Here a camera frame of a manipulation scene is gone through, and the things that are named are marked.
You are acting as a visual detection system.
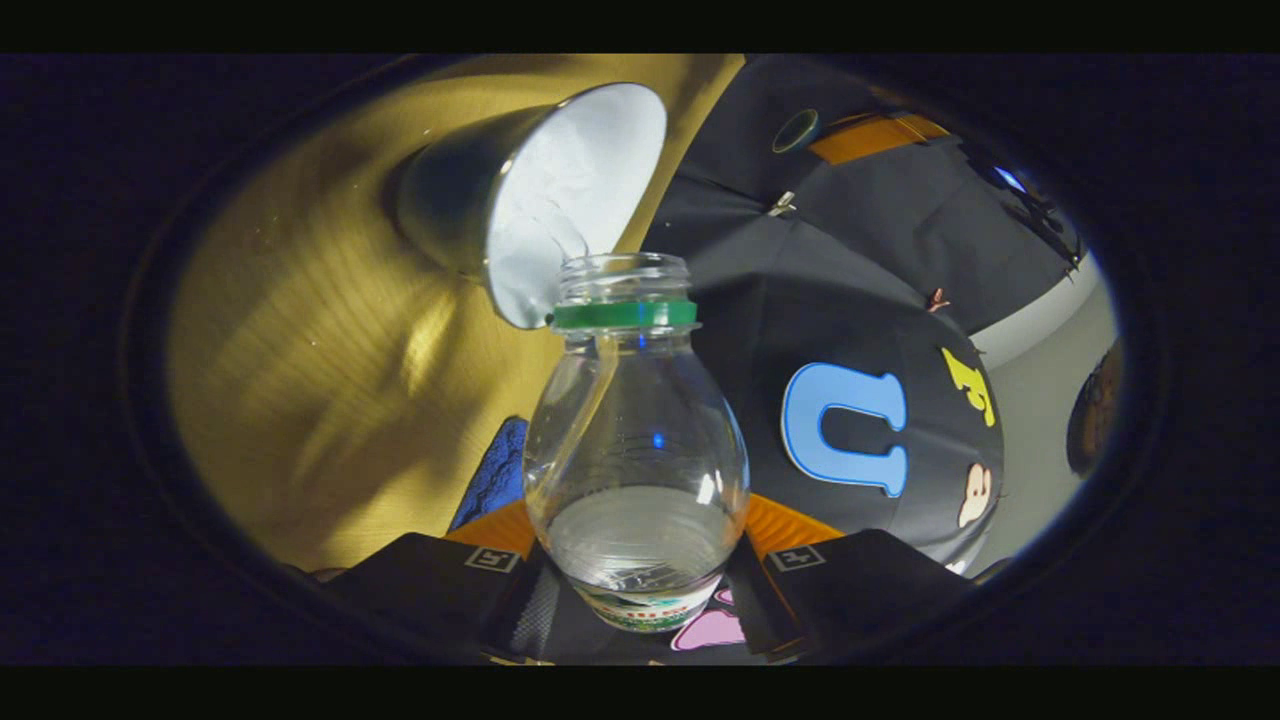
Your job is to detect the person's head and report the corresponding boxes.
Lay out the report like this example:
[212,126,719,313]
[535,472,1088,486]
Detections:
[1066,340,1123,479]

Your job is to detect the clear plastic water bottle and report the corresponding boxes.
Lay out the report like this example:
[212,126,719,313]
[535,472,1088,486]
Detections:
[522,252,751,633]

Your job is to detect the blue towel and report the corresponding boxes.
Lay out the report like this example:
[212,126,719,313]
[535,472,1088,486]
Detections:
[450,416,529,531]

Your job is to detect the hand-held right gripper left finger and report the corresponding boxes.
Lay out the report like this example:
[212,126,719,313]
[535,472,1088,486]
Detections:
[325,498,546,661]

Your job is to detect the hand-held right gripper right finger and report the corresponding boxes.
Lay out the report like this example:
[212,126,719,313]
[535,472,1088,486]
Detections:
[725,492,976,661]

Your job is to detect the pale blue teacup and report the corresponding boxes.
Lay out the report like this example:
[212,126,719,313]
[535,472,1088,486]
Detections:
[395,82,668,331]

